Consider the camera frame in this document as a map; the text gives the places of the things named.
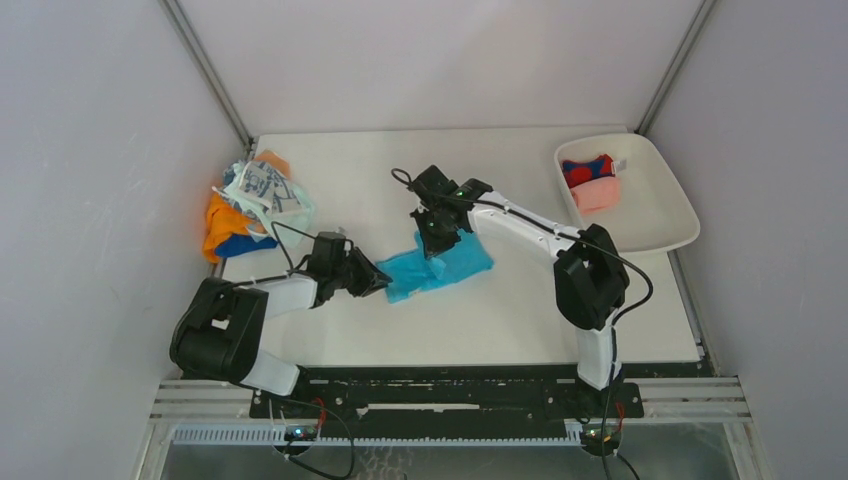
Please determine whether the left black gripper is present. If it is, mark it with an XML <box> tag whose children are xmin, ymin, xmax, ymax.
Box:
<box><xmin>331</xmin><ymin>247</ymin><xmax>391</xmax><ymax>298</ymax></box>

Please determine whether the bright blue towel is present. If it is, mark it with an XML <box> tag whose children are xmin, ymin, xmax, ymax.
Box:
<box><xmin>376</xmin><ymin>230</ymin><xmax>494</xmax><ymax>304</ymax></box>

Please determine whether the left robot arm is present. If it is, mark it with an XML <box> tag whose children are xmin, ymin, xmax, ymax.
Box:
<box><xmin>169</xmin><ymin>246</ymin><xmax>392</xmax><ymax>417</ymax></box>

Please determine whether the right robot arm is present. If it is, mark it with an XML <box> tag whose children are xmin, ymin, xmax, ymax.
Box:
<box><xmin>411</xmin><ymin>191</ymin><xmax>630</xmax><ymax>416</ymax></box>

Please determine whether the mint green towel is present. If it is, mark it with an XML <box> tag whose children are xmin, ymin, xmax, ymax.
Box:
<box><xmin>215</xmin><ymin>162</ymin><xmax>314</xmax><ymax>236</ymax></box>

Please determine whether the dark blue towel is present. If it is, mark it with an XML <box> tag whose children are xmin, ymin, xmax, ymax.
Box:
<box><xmin>212</xmin><ymin>234</ymin><xmax>278</xmax><ymax>258</ymax></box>

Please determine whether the orange towel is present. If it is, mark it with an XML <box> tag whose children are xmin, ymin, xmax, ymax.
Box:
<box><xmin>202</xmin><ymin>150</ymin><xmax>291</xmax><ymax>264</ymax></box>

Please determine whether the red blue rolled towel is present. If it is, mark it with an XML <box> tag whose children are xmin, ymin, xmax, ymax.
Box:
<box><xmin>560</xmin><ymin>154</ymin><xmax>615</xmax><ymax>189</ymax></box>

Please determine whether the pink rolled towel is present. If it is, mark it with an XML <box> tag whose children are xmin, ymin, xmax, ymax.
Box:
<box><xmin>570</xmin><ymin>176</ymin><xmax>621</xmax><ymax>215</ymax></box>

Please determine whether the white plastic tray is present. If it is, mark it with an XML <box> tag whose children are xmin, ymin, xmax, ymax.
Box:
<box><xmin>554</xmin><ymin>133</ymin><xmax>701</xmax><ymax>254</ymax></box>

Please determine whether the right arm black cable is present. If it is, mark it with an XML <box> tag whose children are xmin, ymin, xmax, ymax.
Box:
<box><xmin>390</xmin><ymin>167</ymin><xmax>655</xmax><ymax>480</ymax></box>

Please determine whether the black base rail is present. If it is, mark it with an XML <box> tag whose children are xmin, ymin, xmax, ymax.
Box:
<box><xmin>249</xmin><ymin>364</ymin><xmax>645</xmax><ymax>441</ymax></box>

